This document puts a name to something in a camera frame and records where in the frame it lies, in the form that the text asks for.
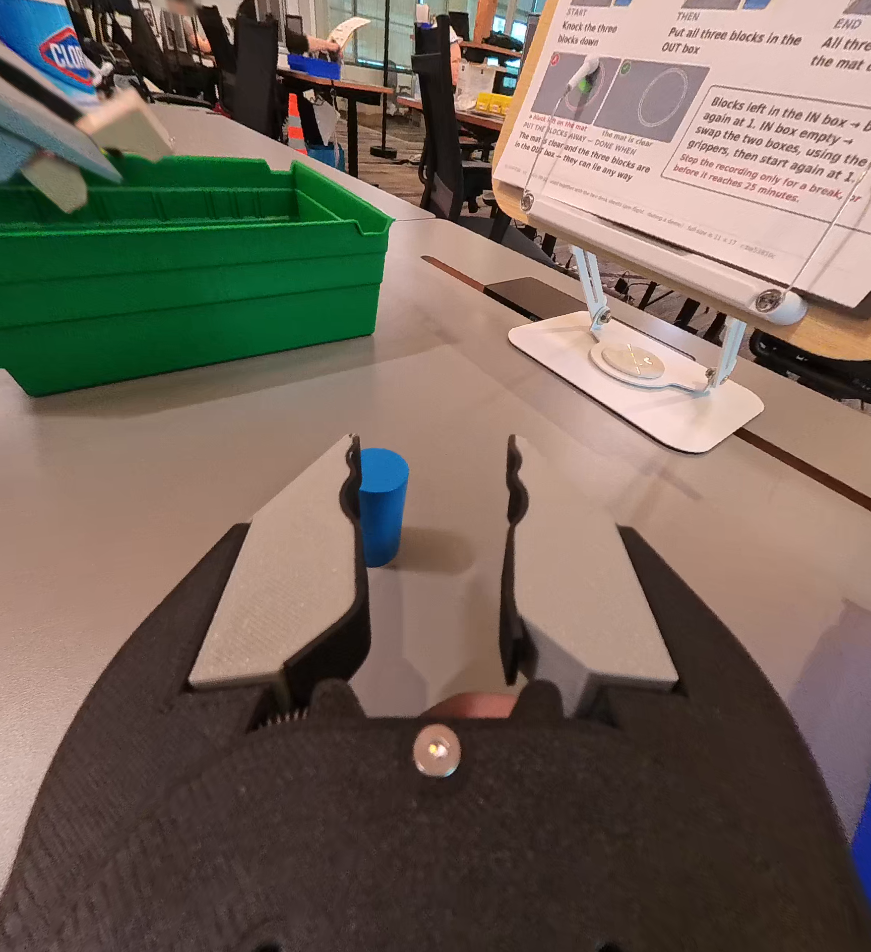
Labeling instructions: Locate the black office chair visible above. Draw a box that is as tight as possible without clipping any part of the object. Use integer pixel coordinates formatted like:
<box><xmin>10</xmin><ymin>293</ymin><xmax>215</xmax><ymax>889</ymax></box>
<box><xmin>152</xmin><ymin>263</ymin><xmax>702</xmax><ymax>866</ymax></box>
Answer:
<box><xmin>197</xmin><ymin>3</ymin><xmax>280</xmax><ymax>138</ymax></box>
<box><xmin>409</xmin><ymin>15</ymin><xmax>511</xmax><ymax>224</ymax></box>

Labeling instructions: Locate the white document stand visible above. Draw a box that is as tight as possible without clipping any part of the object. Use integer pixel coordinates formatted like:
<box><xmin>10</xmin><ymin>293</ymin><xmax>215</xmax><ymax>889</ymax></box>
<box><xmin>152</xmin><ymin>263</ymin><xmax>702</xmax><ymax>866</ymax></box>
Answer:
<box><xmin>508</xmin><ymin>189</ymin><xmax>809</xmax><ymax>455</ymax></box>

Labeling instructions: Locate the green plastic bin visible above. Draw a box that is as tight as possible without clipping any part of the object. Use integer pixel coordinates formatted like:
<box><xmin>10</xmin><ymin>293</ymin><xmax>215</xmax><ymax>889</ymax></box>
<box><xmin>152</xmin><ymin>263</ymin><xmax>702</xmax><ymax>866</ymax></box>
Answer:
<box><xmin>0</xmin><ymin>154</ymin><xmax>394</xmax><ymax>397</ymax></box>

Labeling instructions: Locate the wooden backing board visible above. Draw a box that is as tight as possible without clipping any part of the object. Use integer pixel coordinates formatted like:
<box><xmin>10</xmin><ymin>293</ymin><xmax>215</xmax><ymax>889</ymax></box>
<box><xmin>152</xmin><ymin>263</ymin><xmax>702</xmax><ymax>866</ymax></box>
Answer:
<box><xmin>491</xmin><ymin>0</ymin><xmax>871</xmax><ymax>358</ymax></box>

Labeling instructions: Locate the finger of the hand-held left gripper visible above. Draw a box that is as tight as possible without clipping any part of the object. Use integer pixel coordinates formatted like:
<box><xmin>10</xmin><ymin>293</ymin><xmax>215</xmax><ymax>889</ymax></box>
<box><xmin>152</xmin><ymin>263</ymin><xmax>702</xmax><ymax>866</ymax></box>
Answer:
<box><xmin>0</xmin><ymin>78</ymin><xmax>124</xmax><ymax>214</ymax></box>
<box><xmin>0</xmin><ymin>15</ymin><xmax>176</xmax><ymax>162</ymax></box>

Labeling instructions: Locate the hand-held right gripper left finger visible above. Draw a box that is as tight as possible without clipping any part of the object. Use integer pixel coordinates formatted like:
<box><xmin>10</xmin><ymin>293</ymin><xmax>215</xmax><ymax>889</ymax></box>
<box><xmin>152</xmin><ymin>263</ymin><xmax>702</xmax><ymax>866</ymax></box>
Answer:
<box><xmin>188</xmin><ymin>434</ymin><xmax>372</xmax><ymax>700</ymax></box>

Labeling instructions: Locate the black floor lamp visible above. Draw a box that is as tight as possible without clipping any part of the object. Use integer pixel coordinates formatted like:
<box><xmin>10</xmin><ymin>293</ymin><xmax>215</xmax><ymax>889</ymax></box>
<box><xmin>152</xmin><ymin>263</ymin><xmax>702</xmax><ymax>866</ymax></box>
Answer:
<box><xmin>371</xmin><ymin>0</ymin><xmax>401</xmax><ymax>159</ymax></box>

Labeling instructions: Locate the disinfectant wipes canister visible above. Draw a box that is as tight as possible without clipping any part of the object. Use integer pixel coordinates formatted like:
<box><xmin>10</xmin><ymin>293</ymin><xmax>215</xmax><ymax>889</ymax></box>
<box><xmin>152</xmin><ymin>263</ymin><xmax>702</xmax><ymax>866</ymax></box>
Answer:
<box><xmin>0</xmin><ymin>0</ymin><xmax>102</xmax><ymax>101</ymax></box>

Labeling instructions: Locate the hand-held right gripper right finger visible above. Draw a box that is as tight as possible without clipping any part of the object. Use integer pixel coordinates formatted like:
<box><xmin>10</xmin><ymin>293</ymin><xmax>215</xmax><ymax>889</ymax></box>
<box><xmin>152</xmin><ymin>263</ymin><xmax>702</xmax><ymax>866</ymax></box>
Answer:
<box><xmin>499</xmin><ymin>435</ymin><xmax>679</xmax><ymax>715</ymax></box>

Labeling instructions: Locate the black desk grommet cover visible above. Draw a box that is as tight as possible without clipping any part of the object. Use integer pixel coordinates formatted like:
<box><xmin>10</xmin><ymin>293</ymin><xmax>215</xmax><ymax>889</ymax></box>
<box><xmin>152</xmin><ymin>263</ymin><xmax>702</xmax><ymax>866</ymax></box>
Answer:
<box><xmin>484</xmin><ymin>277</ymin><xmax>587</xmax><ymax>322</ymax></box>

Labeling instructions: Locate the blue wooden cylinder block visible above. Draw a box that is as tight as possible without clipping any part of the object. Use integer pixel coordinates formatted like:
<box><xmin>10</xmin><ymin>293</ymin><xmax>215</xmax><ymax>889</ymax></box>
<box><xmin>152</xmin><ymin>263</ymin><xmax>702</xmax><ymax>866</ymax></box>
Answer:
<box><xmin>359</xmin><ymin>448</ymin><xmax>410</xmax><ymax>568</ymax></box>

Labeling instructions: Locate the printed instruction sheet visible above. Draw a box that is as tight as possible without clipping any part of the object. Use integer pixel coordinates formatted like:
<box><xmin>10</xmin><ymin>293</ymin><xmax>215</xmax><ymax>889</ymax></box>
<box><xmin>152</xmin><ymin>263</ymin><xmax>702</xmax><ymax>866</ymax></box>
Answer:
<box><xmin>495</xmin><ymin>0</ymin><xmax>871</xmax><ymax>309</ymax></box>

